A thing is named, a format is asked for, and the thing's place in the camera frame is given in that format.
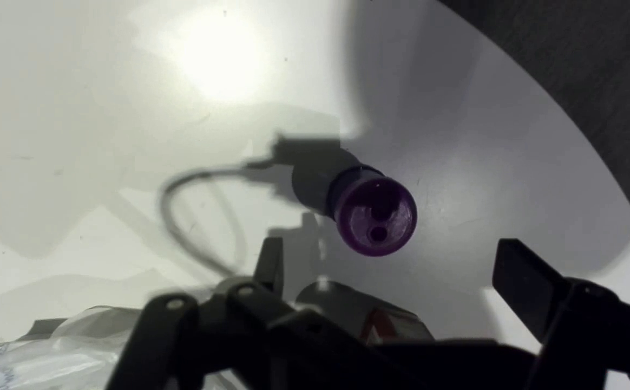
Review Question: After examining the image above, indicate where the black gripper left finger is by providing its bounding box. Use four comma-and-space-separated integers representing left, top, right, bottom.
104, 237, 300, 390

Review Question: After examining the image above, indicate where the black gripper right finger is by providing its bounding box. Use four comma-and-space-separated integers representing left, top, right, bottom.
492, 237, 630, 390

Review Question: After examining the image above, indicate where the purple play dough tub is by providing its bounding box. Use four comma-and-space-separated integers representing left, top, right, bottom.
327, 164, 420, 258

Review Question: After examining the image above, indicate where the white plastic bag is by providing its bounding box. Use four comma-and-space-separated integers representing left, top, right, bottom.
0, 301, 246, 390

